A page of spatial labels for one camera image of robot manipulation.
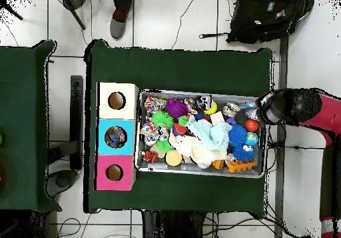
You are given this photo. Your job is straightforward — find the clear mesh bin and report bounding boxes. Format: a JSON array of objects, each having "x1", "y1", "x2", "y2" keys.
[{"x1": 134, "y1": 89, "x2": 269, "y2": 179}]

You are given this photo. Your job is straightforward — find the blue fuzzy toy with eyes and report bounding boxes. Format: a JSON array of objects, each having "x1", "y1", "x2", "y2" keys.
[{"x1": 228, "y1": 123, "x2": 256, "y2": 162}]

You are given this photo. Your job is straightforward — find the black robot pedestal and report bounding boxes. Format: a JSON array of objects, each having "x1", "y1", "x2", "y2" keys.
[{"x1": 141, "y1": 209, "x2": 206, "y2": 238}]

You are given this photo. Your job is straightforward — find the orange striped tiger plush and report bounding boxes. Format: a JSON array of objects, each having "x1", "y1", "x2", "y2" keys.
[{"x1": 142, "y1": 151, "x2": 160, "y2": 164}]

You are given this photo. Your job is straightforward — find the black floor cable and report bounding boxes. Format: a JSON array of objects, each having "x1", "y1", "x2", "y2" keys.
[{"x1": 267, "y1": 141, "x2": 324, "y2": 151}]

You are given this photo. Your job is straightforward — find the black backpack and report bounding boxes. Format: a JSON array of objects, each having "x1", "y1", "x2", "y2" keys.
[{"x1": 226, "y1": 0, "x2": 315, "y2": 45}]

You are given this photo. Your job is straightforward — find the crushed black can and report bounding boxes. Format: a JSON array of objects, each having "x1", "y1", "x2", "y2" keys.
[{"x1": 194, "y1": 95, "x2": 214, "y2": 109}]

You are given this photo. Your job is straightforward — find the green spiky rubber ball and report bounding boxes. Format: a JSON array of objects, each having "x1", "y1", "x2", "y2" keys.
[{"x1": 151, "y1": 111, "x2": 174, "y2": 129}]

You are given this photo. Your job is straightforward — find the cream cloth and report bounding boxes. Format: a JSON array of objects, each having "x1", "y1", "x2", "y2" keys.
[{"x1": 169, "y1": 135, "x2": 227, "y2": 167}]

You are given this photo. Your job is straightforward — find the black tripod leg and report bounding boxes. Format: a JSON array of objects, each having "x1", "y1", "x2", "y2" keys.
[
  {"x1": 62, "y1": 0, "x2": 87, "y2": 31},
  {"x1": 0, "y1": 0, "x2": 23, "y2": 21}
]

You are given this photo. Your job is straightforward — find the mint green cloth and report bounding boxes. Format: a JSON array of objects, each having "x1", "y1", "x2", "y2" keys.
[{"x1": 186, "y1": 115, "x2": 232, "y2": 152}]

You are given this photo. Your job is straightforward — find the black standing panel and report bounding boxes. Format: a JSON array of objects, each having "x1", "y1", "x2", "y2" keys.
[{"x1": 69, "y1": 75, "x2": 84, "y2": 171}]

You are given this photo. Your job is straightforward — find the wooden box with three holes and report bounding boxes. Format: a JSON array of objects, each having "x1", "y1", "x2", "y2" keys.
[{"x1": 93, "y1": 81, "x2": 140, "y2": 191}]

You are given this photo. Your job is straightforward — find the dark green table cloth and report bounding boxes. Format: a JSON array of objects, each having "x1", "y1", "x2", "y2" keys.
[
  {"x1": 0, "y1": 40, "x2": 62, "y2": 213},
  {"x1": 83, "y1": 39, "x2": 273, "y2": 219}
]

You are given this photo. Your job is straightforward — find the clear plastic bottle blue label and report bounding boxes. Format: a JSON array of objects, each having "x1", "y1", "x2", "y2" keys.
[{"x1": 105, "y1": 127, "x2": 127, "y2": 148}]

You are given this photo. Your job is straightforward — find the purple spiky rubber ball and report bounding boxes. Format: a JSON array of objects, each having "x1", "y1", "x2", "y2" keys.
[{"x1": 165, "y1": 98, "x2": 188, "y2": 118}]

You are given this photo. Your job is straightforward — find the person's foot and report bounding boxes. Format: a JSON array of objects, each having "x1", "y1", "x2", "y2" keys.
[
  {"x1": 109, "y1": 0, "x2": 133, "y2": 39},
  {"x1": 63, "y1": 0, "x2": 87, "y2": 10}
]

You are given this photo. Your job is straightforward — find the grey stand foot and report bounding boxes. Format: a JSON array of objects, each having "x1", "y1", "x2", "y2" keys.
[{"x1": 43, "y1": 169, "x2": 79, "y2": 199}]

